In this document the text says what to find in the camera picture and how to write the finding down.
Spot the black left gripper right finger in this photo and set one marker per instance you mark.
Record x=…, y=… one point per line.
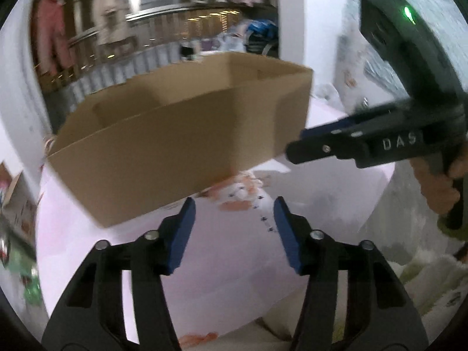
x=318, y=256

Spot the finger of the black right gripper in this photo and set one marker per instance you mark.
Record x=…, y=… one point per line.
x=314, y=146
x=342, y=126

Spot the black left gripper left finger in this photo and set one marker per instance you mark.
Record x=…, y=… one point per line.
x=155, y=254

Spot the person's right hand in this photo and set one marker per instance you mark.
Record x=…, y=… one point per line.
x=439, y=190

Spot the large brown cardboard box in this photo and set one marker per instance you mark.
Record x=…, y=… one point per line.
x=135, y=147

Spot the blue bag on wheelchair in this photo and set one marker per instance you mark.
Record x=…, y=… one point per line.
x=262, y=38

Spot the white green plush blanket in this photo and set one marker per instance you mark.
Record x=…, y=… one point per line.
x=437, y=286

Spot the green plastic soda bottle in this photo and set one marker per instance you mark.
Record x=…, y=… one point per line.
x=32, y=290

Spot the open cardboard box with bags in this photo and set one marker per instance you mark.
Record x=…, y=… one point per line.
x=18, y=209

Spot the metal balcony railing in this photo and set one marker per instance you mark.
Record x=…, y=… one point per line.
x=153, y=39

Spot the pink hanging clothes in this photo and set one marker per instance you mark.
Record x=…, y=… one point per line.
x=52, y=42

